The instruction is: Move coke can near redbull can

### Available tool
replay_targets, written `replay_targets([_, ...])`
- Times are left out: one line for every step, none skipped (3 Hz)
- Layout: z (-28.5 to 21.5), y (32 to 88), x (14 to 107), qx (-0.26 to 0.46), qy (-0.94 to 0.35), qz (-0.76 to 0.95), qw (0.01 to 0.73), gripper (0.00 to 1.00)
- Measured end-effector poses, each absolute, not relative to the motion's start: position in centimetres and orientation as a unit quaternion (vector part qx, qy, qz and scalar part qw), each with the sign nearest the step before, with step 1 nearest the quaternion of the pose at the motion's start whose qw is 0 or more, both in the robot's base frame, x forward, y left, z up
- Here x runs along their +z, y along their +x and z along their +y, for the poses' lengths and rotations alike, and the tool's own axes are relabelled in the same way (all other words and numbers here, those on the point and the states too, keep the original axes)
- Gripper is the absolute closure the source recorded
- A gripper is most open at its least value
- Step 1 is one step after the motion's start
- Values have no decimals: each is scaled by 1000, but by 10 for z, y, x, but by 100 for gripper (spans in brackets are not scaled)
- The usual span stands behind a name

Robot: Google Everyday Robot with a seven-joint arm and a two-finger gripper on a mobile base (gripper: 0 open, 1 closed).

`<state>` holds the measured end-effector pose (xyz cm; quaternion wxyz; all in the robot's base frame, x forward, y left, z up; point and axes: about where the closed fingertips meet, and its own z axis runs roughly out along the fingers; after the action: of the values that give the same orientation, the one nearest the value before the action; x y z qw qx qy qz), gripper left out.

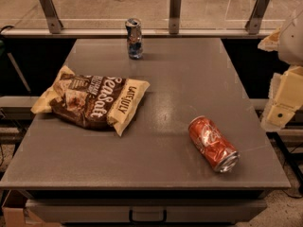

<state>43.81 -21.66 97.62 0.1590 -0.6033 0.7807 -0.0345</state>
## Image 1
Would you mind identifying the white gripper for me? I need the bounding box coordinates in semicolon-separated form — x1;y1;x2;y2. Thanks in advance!
258;9;303;131

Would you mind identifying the red coke can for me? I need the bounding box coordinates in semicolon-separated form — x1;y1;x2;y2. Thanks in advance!
188;115;240;173

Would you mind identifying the blue silver redbull can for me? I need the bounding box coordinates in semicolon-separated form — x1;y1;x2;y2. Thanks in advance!
125;18;143;60

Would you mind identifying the brown sea salt chip bag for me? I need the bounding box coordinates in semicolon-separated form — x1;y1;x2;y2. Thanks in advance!
31;65;150;136

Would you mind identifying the cardboard box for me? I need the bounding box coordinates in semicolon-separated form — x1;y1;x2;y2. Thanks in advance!
2;190;62;227

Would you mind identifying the right metal rail bracket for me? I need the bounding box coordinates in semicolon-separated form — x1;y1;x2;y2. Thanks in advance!
245;0;270;35

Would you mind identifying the metal rail bracket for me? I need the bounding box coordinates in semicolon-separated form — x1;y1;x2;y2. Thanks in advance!
169;0;182;34
39;0;63;34
245;0;270;35

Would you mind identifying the middle metal rail bracket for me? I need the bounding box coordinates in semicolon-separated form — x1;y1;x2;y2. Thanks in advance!
169;0;182;34

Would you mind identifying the grey drawer with black handle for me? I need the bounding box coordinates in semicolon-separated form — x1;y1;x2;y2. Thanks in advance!
26;199;267;224

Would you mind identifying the left metal rail bracket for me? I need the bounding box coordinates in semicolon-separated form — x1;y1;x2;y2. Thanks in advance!
39;0;63;34

